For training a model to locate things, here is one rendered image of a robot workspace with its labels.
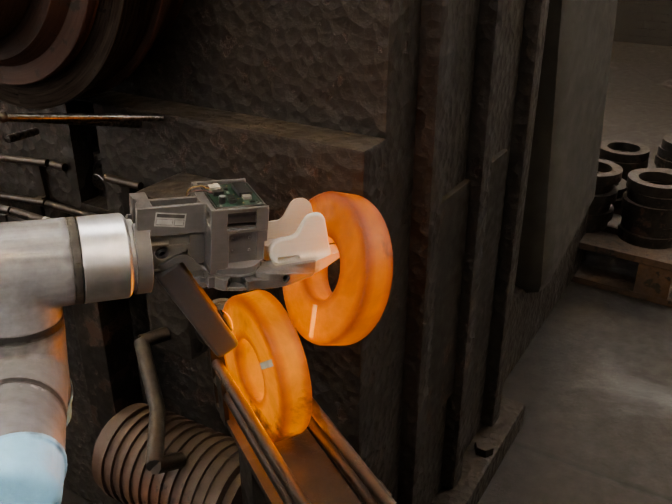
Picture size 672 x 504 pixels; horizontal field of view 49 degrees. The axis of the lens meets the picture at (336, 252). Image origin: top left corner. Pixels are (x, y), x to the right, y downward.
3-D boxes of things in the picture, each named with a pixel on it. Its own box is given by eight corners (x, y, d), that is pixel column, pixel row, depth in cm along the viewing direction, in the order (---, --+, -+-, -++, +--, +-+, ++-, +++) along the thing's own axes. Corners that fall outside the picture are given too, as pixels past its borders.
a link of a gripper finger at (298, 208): (352, 201, 72) (262, 208, 68) (346, 255, 74) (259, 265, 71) (339, 189, 74) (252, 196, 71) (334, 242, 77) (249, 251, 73)
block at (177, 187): (198, 315, 113) (184, 166, 102) (240, 329, 109) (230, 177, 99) (149, 349, 105) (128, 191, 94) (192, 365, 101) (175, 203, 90)
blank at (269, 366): (274, 435, 83) (247, 445, 81) (235, 302, 84) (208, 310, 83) (330, 432, 69) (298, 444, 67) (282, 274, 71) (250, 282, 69)
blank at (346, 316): (316, 190, 81) (290, 186, 80) (405, 199, 69) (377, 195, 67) (298, 328, 82) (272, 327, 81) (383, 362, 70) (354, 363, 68)
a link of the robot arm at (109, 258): (87, 319, 62) (76, 275, 68) (143, 312, 63) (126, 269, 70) (82, 238, 58) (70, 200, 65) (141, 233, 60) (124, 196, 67)
